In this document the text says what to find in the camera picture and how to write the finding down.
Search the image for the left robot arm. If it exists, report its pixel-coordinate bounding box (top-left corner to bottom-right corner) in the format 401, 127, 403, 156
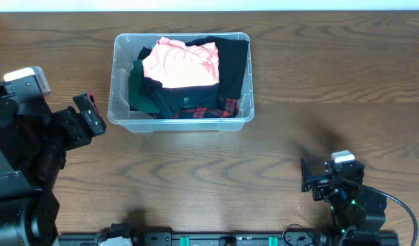
0, 75, 106, 245

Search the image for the clear plastic storage bin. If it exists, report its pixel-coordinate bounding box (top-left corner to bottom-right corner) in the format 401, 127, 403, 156
107, 32, 255, 133

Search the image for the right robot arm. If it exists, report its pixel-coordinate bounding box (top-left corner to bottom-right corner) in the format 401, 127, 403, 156
301, 154, 386, 245

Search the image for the red plaid flannel shirt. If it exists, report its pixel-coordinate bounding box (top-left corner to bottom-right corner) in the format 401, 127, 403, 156
173, 98, 239, 119

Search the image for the green garment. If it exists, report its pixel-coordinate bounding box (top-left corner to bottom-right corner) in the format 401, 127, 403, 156
128, 59, 159, 114

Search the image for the black garment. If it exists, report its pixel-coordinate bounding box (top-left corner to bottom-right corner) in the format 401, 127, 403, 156
186, 36, 249, 100

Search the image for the black cable right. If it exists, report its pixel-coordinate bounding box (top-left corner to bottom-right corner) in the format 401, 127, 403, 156
345, 177, 419, 246

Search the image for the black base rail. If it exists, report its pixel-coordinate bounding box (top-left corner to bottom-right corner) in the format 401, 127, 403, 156
54, 224, 400, 246

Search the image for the dark navy garment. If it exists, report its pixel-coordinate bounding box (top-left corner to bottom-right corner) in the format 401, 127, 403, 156
141, 78, 219, 119

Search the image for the pink garment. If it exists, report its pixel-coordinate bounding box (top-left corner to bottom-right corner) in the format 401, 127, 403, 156
142, 37, 219, 89

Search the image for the black cloth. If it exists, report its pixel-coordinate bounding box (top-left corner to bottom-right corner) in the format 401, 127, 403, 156
137, 47, 152, 60

